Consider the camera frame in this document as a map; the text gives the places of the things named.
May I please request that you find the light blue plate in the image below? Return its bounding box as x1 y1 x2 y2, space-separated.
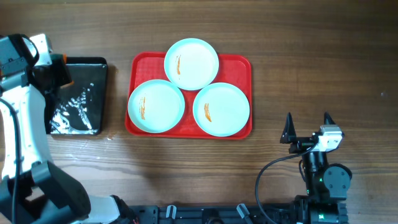
164 38 220 91
127 79 185 134
193 82 251 138

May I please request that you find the orange green scrub sponge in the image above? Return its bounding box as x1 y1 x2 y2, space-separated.
50 54 74 88

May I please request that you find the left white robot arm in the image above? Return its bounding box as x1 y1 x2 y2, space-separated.
1 34 139 223

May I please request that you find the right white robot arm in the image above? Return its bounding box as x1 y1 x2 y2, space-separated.
280 113 353 224

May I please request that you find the black water tray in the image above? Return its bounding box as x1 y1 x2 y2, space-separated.
45 57 108 135

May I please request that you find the red plastic serving tray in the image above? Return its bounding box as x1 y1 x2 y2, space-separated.
124 52 252 139

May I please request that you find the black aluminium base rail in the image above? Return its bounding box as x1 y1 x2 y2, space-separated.
131 202 349 224

